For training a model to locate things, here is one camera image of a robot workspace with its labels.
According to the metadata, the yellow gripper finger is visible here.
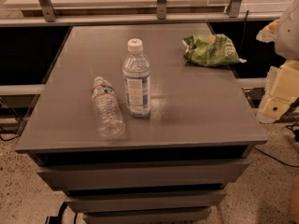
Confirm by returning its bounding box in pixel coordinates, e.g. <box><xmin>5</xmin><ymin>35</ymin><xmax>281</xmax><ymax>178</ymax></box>
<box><xmin>257</xmin><ymin>60</ymin><xmax>299</xmax><ymax>123</ymax></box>
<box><xmin>256</xmin><ymin>20</ymin><xmax>278</xmax><ymax>43</ymax></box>

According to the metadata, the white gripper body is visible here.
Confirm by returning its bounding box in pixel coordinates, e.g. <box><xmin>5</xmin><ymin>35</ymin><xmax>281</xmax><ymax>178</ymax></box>
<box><xmin>275</xmin><ymin>0</ymin><xmax>299</xmax><ymax>60</ymax></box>

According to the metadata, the blue label plastic bottle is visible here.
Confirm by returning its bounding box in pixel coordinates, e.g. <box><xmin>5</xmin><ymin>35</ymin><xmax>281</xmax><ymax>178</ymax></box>
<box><xmin>122</xmin><ymin>38</ymin><xmax>150</xmax><ymax>117</ymax></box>

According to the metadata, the clear bottle lying red label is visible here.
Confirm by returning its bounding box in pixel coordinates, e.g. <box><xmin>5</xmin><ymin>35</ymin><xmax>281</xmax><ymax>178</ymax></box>
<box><xmin>92</xmin><ymin>77</ymin><xmax>125</xmax><ymax>139</ymax></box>

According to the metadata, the green chip bag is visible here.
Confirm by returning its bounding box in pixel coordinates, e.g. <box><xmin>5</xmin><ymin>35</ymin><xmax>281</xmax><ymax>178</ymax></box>
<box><xmin>182</xmin><ymin>34</ymin><xmax>246</xmax><ymax>67</ymax></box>

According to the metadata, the grey drawer cabinet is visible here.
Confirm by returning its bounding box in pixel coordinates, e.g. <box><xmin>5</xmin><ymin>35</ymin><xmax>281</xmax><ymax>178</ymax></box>
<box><xmin>14</xmin><ymin>22</ymin><xmax>269</xmax><ymax>224</ymax></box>

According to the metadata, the black floor cable right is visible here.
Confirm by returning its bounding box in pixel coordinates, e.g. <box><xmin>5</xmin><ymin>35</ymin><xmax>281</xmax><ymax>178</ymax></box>
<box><xmin>253</xmin><ymin>123</ymin><xmax>299</xmax><ymax>169</ymax></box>

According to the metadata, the black floor cable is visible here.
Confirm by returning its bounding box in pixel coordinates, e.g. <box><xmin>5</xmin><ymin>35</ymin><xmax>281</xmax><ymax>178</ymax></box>
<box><xmin>253</xmin><ymin>123</ymin><xmax>299</xmax><ymax>169</ymax></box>
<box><xmin>0</xmin><ymin>124</ymin><xmax>22</xmax><ymax>143</ymax></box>

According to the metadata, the grey metal shelf frame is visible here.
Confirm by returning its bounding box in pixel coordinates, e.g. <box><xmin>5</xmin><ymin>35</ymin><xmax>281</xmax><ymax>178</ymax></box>
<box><xmin>0</xmin><ymin>0</ymin><xmax>295</xmax><ymax>27</ymax></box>

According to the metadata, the black floor cable left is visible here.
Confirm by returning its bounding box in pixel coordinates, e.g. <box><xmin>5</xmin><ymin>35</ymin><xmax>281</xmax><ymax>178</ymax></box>
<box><xmin>0</xmin><ymin>124</ymin><xmax>22</xmax><ymax>143</ymax></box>

